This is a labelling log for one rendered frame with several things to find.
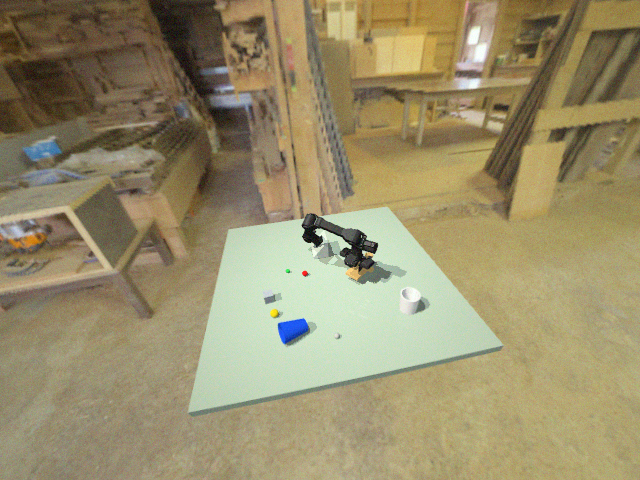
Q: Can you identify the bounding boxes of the white paper cup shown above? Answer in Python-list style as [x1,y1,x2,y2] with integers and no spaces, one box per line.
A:
[399,288,420,315]

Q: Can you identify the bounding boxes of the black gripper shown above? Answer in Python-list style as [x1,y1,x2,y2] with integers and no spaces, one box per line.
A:
[340,247,374,272]

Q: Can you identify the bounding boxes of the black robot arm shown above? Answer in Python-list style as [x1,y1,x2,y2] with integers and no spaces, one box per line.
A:
[302,213,378,268]

